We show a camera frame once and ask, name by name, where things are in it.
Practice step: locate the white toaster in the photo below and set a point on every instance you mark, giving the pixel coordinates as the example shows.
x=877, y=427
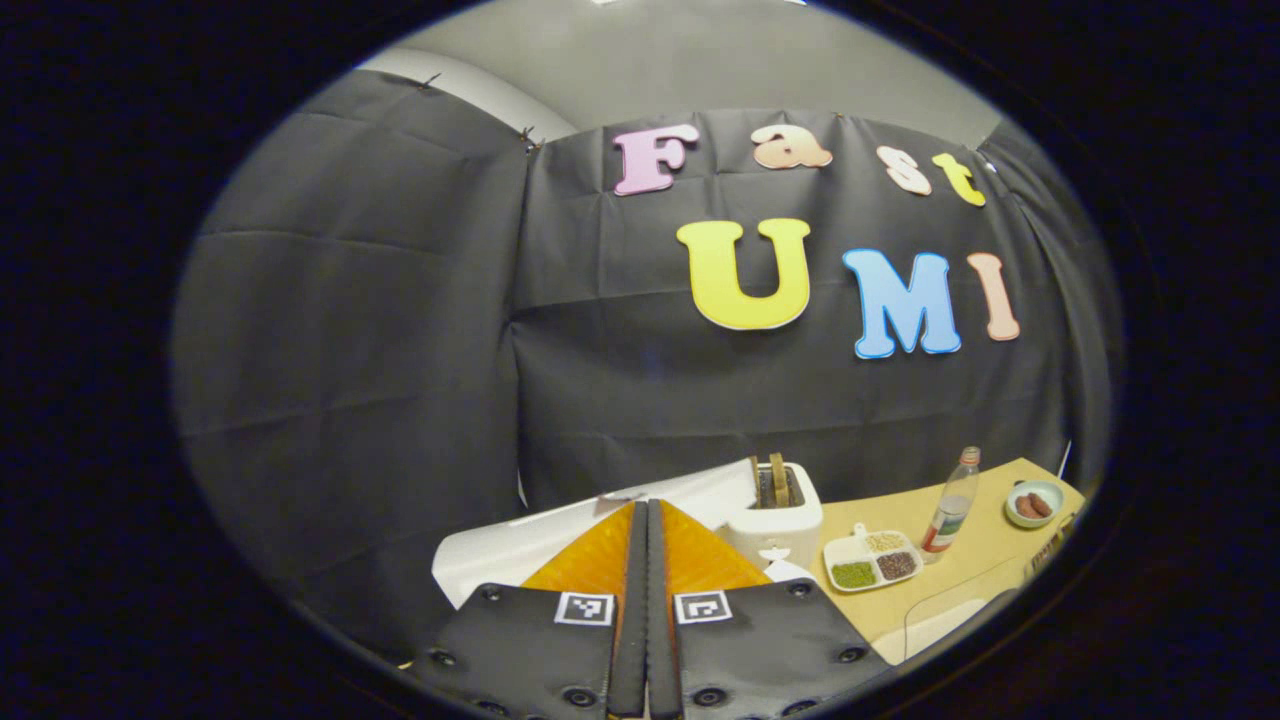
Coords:
x=790, y=530

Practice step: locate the black backdrop cloth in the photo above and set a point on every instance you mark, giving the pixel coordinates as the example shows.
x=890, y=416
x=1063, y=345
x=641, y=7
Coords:
x=380, y=350

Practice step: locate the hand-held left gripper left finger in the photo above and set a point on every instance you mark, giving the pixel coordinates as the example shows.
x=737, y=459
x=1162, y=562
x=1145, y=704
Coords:
x=628, y=620

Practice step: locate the pale rice grains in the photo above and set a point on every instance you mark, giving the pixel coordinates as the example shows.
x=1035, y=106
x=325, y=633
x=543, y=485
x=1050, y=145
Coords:
x=885, y=542

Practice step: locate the brown meat piece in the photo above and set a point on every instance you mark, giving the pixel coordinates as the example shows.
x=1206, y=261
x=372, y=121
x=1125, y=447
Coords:
x=1026, y=508
x=1042, y=503

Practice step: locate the small white object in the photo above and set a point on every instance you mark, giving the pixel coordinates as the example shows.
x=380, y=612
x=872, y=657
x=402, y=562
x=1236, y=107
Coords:
x=790, y=572

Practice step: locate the pale green plate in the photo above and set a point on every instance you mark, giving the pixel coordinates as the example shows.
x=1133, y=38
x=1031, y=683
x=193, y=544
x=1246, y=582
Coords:
x=1020, y=520

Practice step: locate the white divided dish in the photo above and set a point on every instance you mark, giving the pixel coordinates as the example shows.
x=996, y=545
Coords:
x=850, y=550

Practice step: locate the white rice cooker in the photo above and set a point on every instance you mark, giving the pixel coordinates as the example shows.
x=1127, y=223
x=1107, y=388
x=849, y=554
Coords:
x=520, y=550

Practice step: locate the clear plastic bottle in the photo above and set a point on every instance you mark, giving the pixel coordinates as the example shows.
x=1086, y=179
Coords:
x=950, y=510

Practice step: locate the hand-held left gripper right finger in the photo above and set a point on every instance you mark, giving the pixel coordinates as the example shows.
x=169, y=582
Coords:
x=662, y=620

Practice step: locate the green beans pile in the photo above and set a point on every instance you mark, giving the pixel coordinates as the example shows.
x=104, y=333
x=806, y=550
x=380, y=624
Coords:
x=854, y=575

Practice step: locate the brown toast slice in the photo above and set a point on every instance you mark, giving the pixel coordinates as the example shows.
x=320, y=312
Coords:
x=760, y=485
x=779, y=480

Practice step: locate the dark beans pile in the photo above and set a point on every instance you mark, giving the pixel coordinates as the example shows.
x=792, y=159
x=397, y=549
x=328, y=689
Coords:
x=897, y=566

